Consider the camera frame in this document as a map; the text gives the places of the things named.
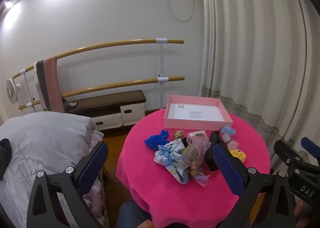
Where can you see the blue printed baby cloth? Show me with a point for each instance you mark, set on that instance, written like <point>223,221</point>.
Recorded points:
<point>170,154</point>

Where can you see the person's leg in jeans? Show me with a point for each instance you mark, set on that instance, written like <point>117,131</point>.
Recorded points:
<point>130,214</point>

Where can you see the royal blue cloth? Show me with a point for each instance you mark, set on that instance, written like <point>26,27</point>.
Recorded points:
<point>156,140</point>

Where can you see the pastel ribbon hair bow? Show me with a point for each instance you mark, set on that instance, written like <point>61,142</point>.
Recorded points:
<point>200,176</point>

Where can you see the grey bed duvet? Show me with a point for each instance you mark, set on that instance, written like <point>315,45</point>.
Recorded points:
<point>42,148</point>

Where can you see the small white fan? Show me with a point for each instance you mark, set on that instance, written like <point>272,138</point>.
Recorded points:
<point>11,91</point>

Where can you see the black pouch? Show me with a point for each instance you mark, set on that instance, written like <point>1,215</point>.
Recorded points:
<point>212,153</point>

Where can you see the cream pleated curtain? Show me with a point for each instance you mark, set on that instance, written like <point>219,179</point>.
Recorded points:
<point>250,55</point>

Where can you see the dark cloth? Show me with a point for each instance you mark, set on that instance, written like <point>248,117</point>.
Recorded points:
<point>4,158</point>

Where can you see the ceiling light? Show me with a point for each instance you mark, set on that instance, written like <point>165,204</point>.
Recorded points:
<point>8,4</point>

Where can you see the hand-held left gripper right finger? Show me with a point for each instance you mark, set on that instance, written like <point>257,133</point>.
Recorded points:
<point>228,170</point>

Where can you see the pink hanging mat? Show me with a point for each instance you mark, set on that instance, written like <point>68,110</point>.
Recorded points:
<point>53,85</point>

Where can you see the low white drawer bench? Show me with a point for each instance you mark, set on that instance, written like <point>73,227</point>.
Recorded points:
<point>105,100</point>

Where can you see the pink organza bag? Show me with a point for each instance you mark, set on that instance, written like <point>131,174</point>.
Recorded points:
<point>197,146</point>

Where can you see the brown scrunchie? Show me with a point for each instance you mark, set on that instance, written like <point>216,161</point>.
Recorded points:
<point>179,134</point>

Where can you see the wooden barre rail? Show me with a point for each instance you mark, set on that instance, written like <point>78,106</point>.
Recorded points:
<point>120,84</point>
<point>112,44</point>

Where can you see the pink floral bed sheet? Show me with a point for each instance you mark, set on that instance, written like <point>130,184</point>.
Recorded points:
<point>96,205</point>

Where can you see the grey hanging cloth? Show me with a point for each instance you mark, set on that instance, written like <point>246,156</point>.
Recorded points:
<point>41,80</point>

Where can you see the round table, pink cloth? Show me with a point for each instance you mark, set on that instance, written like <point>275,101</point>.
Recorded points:
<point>150,168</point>

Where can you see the yellow crochet piece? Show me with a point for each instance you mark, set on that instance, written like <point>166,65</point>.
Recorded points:
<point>238,156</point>

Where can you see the white barre post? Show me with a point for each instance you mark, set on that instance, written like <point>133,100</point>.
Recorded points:
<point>161,67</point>
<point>27,85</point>

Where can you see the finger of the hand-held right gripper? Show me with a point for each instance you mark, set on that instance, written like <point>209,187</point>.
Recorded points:
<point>311,149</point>
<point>287,154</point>

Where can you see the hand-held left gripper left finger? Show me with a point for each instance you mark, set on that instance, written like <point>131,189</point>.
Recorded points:
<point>92,165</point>

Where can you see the white bench drawer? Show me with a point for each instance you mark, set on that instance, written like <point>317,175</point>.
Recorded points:
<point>107,121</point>
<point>132,114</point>

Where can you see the pink cardboard box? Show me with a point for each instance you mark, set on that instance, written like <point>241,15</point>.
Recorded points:
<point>200,123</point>

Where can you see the clear packet with dark clip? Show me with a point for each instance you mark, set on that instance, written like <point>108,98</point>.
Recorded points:
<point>232,144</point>

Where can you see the small pink grey object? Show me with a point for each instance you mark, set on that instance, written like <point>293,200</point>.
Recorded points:
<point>71,104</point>

